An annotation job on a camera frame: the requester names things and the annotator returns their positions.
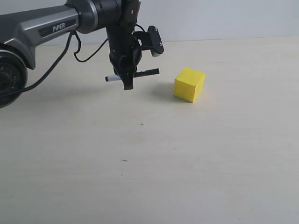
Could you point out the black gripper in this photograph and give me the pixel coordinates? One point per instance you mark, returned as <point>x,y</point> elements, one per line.
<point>125,52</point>

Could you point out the black and white marker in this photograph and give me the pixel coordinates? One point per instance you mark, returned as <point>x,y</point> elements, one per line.
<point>138,74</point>

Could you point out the yellow foam cube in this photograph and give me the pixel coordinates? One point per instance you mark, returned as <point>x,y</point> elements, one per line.
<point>189,84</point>

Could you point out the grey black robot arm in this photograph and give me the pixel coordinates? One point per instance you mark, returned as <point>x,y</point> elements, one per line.
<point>22,32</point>

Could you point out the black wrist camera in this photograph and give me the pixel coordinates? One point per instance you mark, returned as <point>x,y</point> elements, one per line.
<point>150,40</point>

